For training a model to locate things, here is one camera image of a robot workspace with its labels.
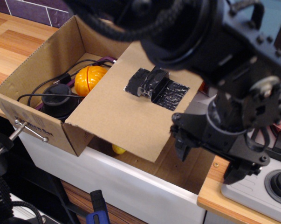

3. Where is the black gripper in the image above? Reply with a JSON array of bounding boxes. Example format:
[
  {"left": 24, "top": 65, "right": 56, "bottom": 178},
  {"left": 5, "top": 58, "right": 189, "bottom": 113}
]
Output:
[{"left": 171, "top": 113, "right": 270, "bottom": 185}]

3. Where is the brown cardboard box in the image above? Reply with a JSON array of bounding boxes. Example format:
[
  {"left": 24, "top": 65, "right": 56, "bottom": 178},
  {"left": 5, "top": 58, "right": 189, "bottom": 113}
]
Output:
[{"left": 0, "top": 15, "right": 205, "bottom": 163}]

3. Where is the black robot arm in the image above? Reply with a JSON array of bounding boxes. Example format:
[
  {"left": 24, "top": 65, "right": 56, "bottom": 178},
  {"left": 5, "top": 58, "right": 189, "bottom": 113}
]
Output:
[{"left": 66, "top": 0, "right": 281, "bottom": 184}]

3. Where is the grey toy stove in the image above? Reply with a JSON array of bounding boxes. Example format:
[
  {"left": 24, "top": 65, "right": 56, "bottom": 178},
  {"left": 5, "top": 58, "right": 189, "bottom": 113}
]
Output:
[{"left": 221, "top": 130, "right": 281, "bottom": 224}]

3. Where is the white toy sink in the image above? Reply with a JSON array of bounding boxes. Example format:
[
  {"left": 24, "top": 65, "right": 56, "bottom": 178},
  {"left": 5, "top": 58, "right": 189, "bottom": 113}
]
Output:
[{"left": 20, "top": 133, "right": 214, "bottom": 224}]

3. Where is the orange toy can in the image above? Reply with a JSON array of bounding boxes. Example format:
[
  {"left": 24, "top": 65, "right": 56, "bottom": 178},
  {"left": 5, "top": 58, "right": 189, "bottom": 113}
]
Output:
[{"left": 199, "top": 82, "right": 209, "bottom": 94}]

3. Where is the black stove knob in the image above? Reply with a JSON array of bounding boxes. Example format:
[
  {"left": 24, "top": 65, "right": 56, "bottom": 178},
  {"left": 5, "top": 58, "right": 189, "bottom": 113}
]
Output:
[{"left": 265, "top": 169, "right": 281, "bottom": 204}]

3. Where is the yellow toy corn in sink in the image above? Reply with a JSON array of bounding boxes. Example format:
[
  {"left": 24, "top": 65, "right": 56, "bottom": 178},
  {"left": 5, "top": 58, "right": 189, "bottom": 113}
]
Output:
[{"left": 112, "top": 144, "right": 126, "bottom": 154}]

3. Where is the orange toy pumpkin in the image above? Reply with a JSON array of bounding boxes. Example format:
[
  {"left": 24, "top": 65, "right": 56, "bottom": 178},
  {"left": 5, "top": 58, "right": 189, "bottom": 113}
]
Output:
[{"left": 75, "top": 66, "right": 107, "bottom": 97}]

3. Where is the black round speaker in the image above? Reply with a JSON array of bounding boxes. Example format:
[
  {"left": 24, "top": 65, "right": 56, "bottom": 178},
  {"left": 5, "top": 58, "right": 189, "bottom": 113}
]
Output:
[{"left": 41, "top": 84, "right": 82, "bottom": 122}]

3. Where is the metal clamp screw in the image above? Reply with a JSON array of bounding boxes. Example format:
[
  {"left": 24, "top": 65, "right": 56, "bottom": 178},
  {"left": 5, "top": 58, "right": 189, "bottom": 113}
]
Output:
[{"left": 0, "top": 118, "right": 49, "bottom": 143}]

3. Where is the black taped handle on flap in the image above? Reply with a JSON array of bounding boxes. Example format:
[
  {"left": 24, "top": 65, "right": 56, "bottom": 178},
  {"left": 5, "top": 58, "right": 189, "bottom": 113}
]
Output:
[{"left": 124, "top": 67, "right": 190, "bottom": 111}]

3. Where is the blue black clamp handle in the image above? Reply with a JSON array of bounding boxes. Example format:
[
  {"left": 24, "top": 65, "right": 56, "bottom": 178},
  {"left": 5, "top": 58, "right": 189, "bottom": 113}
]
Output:
[{"left": 86, "top": 190, "right": 110, "bottom": 224}]

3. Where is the black cable in box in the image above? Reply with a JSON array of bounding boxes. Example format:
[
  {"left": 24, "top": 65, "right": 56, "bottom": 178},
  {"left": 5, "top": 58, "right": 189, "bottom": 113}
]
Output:
[{"left": 17, "top": 59, "right": 113, "bottom": 108}]

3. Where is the black braided cable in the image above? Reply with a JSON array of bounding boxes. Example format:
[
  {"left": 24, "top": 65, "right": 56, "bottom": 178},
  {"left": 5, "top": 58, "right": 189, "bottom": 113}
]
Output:
[{"left": 5, "top": 200, "right": 42, "bottom": 224}]

